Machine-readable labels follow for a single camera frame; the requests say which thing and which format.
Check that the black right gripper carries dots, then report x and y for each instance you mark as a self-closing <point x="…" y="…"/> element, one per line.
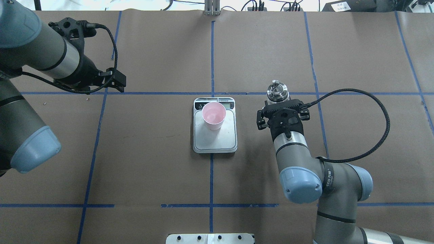
<point x="260" y="119"/>

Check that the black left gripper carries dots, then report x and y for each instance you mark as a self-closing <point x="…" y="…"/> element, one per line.
<point x="89" y="69"/>

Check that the pink plastic cup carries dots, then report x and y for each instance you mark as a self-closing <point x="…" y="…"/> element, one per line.
<point x="213" y="114"/>

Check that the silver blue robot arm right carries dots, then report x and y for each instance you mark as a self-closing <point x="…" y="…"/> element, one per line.
<point x="305" y="179"/>

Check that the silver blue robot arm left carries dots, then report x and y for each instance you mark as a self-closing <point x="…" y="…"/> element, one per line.
<point x="52" y="53"/>

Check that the silver digital kitchen scale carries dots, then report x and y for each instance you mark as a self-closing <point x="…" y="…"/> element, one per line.
<point x="221" y="140"/>

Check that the black flat device box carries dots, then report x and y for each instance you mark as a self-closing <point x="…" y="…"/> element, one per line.
<point x="350" y="6"/>

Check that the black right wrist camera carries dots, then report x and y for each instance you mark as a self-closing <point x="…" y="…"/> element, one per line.
<point x="270" y="108"/>

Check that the aluminium frame post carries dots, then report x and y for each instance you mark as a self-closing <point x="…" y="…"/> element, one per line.
<point x="212" y="7"/>

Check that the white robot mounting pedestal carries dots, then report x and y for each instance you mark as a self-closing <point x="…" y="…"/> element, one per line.
<point x="211" y="238"/>

